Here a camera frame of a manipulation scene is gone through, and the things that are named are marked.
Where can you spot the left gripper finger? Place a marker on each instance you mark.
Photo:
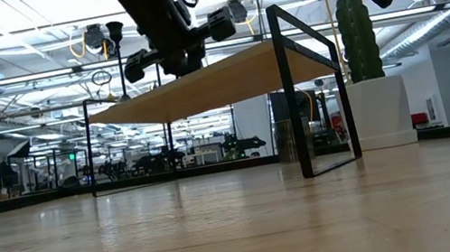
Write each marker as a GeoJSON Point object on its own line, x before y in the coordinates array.
{"type": "Point", "coordinates": [136, 66]}
{"type": "Point", "coordinates": [220, 23]}

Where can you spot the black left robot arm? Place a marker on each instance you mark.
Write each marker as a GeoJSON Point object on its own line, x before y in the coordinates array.
{"type": "Point", "coordinates": [150, 10]}

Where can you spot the background black robot arm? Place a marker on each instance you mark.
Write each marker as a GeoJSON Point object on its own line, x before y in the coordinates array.
{"type": "Point", "coordinates": [242, 145]}

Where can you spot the green cactus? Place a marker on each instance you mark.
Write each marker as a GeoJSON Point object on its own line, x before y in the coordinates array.
{"type": "Point", "coordinates": [357, 35]}

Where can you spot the white hexagonal plant pot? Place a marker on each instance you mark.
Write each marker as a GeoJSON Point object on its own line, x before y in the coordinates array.
{"type": "Point", "coordinates": [381, 113]}

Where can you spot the black screen panel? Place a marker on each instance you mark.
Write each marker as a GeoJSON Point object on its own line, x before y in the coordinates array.
{"type": "Point", "coordinates": [308, 105]}

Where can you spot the red box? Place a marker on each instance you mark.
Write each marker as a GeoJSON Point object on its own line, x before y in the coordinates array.
{"type": "Point", "coordinates": [420, 120]}

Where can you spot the wooden shelf riser black frame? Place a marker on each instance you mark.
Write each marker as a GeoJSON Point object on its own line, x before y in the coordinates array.
{"type": "Point", "coordinates": [218, 83]}

